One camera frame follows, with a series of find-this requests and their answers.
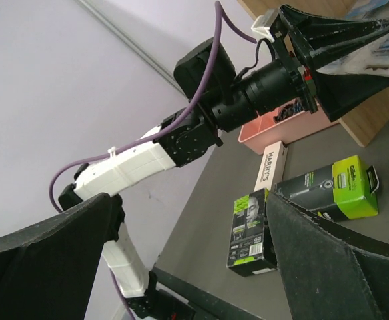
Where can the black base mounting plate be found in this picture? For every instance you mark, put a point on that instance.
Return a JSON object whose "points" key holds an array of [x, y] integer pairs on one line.
{"points": [[188, 300]]}

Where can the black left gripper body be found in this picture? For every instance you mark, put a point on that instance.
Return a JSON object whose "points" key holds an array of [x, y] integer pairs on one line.
{"points": [[239, 97]]}

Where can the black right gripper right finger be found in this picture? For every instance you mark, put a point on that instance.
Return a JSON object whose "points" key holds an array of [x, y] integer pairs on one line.
{"points": [[328, 271]]}

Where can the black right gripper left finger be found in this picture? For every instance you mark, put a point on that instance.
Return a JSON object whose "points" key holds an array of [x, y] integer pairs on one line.
{"points": [[47, 270]]}

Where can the light wooden two-tier shelf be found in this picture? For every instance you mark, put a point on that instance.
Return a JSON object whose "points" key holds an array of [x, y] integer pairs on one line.
{"points": [[364, 122]]}

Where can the pink divided organizer tray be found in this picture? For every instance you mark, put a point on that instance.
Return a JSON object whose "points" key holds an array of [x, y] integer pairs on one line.
{"points": [[263, 131]]}

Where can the white Harry's razor box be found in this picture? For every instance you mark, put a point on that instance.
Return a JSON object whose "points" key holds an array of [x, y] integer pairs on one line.
{"points": [[272, 166]]}

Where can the black green Gillette razor box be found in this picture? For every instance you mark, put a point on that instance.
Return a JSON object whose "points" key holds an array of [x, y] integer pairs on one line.
{"points": [[344, 190]]}

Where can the black green face-print razor box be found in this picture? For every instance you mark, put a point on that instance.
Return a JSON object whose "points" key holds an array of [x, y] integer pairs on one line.
{"points": [[251, 250]]}

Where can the dark rolled tie in tray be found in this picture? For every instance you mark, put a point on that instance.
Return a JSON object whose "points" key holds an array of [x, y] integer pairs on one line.
{"points": [[288, 110]]}

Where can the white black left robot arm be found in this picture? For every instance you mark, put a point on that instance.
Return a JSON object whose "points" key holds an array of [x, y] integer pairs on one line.
{"points": [[177, 141]]}

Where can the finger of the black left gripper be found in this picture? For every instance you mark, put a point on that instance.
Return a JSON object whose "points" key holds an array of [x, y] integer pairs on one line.
{"points": [[339, 94], [316, 38]]}

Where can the blue white razor blister pack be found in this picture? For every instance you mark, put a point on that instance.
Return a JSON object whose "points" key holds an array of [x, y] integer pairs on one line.
{"points": [[368, 9]]}

